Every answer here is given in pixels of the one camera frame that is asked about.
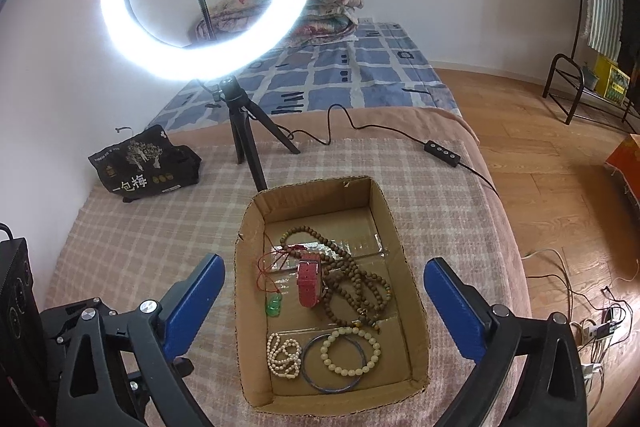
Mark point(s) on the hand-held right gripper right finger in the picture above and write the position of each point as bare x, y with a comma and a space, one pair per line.
452, 307

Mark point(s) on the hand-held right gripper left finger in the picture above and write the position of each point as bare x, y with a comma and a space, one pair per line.
192, 302

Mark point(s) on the cardboard box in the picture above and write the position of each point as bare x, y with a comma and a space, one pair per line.
385, 217

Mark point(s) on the dark thin bangle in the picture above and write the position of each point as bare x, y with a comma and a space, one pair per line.
303, 364

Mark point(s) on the black speaker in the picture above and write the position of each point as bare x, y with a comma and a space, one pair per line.
15, 297

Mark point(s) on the plaid blanket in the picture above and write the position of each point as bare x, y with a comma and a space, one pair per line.
150, 237

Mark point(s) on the black snack bag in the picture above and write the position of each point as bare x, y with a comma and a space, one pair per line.
145, 167

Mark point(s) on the white power strip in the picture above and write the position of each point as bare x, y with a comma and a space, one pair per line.
595, 331

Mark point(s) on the black tripod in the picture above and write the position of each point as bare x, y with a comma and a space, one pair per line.
235, 117

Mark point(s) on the orange cloth covered table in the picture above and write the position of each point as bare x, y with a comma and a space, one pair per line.
625, 157

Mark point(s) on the blue patterned bedsheet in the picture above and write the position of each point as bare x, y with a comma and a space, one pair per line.
380, 72

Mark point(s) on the black metal clothes rack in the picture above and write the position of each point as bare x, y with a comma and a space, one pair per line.
560, 77

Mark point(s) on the small grey pot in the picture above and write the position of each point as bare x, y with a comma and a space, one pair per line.
590, 77

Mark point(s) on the yellow box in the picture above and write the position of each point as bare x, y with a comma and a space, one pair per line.
612, 79

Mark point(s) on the folded floral quilt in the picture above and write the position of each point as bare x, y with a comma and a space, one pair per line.
332, 7

